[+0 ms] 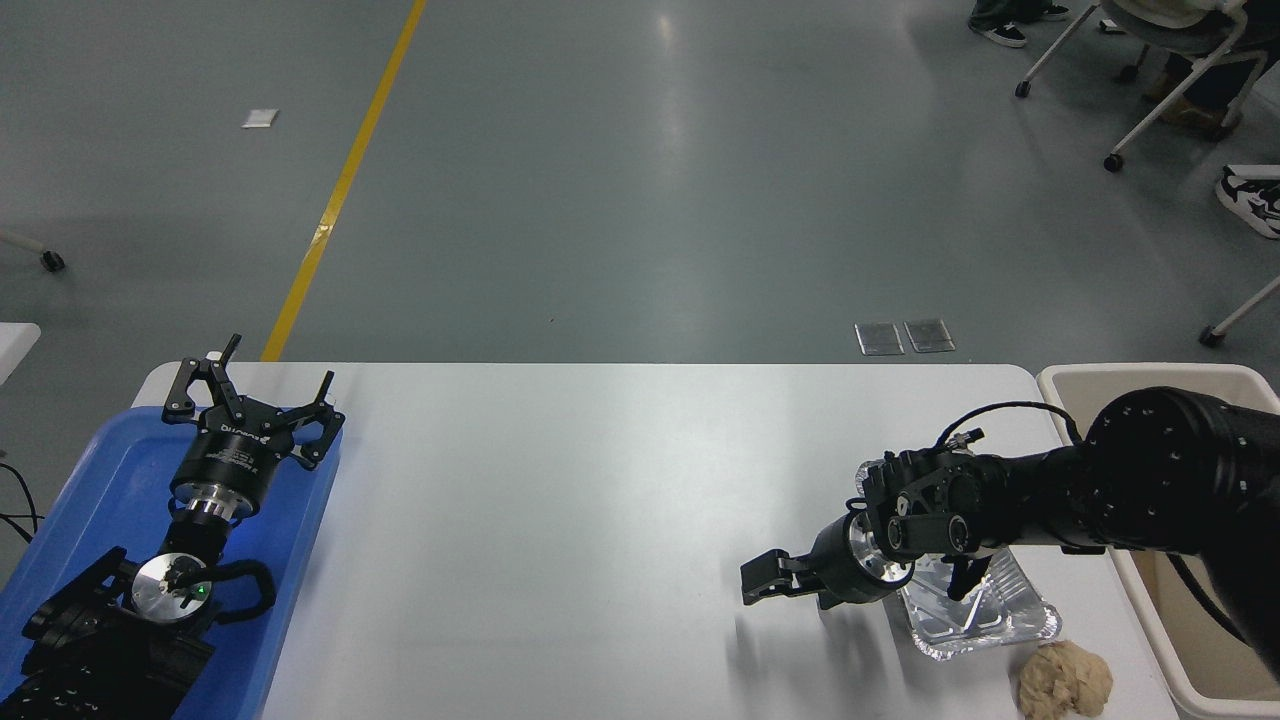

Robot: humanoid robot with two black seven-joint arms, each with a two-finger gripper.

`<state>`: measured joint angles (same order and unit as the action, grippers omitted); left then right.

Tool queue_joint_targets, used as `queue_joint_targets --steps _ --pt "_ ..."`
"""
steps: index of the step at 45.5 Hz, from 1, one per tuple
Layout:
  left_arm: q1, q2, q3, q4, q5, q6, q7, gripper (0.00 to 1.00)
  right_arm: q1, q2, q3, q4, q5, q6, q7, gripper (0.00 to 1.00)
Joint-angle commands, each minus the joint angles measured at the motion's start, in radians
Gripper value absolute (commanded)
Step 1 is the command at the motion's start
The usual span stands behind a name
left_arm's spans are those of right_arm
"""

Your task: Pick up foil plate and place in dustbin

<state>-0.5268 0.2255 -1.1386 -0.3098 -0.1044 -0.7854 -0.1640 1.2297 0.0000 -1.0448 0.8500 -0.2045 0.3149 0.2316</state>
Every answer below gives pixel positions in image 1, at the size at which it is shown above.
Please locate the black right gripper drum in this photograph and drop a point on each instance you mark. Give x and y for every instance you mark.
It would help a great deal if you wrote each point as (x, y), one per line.
(832, 560)

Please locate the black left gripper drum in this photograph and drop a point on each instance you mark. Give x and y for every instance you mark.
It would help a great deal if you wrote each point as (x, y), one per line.
(235, 455)

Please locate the silver foil plate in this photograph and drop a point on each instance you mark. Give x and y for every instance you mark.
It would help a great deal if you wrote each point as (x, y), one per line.
(965, 622)

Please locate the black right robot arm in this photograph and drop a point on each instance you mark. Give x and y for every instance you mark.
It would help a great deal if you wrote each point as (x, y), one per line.
(1150, 470)

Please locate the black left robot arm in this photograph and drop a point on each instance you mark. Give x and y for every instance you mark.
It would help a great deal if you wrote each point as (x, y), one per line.
(100, 660)

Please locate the metal floor plate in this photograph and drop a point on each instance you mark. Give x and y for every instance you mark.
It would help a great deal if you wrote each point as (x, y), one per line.
(879, 338)
(930, 336)

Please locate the blue plastic tray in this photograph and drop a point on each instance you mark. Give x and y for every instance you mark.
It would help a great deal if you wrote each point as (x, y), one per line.
(100, 480)

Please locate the white chair leg with caster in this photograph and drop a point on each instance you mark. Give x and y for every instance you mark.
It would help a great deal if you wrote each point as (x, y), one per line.
(52, 262)
(1245, 312)

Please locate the white side table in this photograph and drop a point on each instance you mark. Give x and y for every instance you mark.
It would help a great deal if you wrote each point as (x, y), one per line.
(15, 345)

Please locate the crumpled tan paper ball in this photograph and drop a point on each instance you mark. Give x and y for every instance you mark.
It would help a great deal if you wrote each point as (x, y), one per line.
(1065, 682)

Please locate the large pale bin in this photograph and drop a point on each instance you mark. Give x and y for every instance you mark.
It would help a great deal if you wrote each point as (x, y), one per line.
(1075, 380)

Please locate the white wheeled chair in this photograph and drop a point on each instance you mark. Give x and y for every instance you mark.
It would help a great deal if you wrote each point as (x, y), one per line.
(1050, 55)

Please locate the person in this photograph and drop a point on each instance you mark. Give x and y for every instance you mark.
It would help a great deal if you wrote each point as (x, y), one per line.
(1000, 33)
(1220, 85)

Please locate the person's black and white shoe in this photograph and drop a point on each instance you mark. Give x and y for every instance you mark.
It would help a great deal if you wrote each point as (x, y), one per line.
(1255, 200)

